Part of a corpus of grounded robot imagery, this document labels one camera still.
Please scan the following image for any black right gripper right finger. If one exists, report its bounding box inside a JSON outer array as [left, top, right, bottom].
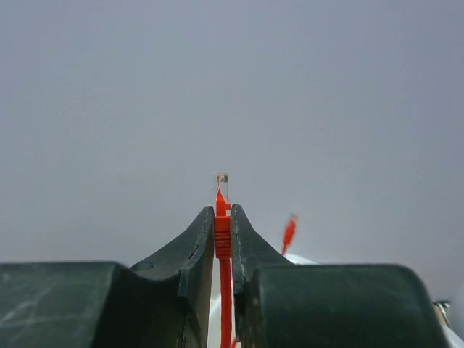
[[231, 204, 450, 347]]

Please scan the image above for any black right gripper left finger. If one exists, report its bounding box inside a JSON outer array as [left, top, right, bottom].
[[1, 207, 214, 347]]

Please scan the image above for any red ethernet patch cable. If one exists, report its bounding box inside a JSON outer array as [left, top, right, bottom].
[[212, 173, 300, 348]]

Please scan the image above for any white plastic tub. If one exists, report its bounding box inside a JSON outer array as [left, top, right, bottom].
[[208, 253, 464, 348]]

